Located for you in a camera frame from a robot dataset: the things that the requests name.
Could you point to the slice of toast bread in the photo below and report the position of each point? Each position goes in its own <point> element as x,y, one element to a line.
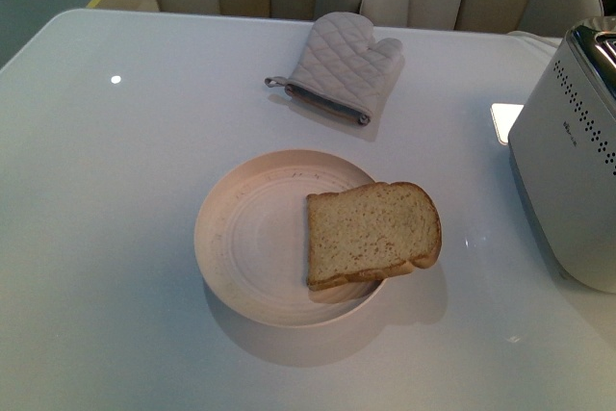
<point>370,233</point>

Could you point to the beige round plate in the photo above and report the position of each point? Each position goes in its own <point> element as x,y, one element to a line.
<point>251,239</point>

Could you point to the grey quilted oven mitt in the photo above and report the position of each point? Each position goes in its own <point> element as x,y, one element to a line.
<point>343,69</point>

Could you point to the silver two-slot toaster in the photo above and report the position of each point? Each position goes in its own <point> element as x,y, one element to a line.
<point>562,147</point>

